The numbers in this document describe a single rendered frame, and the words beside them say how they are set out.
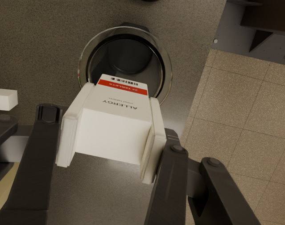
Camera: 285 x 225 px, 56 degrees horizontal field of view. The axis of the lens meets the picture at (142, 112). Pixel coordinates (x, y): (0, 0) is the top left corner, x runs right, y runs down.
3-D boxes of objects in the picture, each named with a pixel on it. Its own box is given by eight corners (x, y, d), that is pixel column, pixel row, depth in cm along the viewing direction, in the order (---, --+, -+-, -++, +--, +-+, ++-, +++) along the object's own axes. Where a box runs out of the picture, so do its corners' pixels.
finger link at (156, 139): (153, 135, 14) (167, 139, 14) (149, 96, 21) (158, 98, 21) (139, 183, 15) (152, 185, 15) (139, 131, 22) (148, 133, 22)
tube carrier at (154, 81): (96, 71, 52) (70, 109, 32) (107, 12, 48) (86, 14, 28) (150, 84, 53) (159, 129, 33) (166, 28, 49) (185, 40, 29)
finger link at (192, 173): (165, 168, 13) (225, 180, 13) (158, 125, 17) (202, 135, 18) (157, 193, 13) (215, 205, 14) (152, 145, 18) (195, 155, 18)
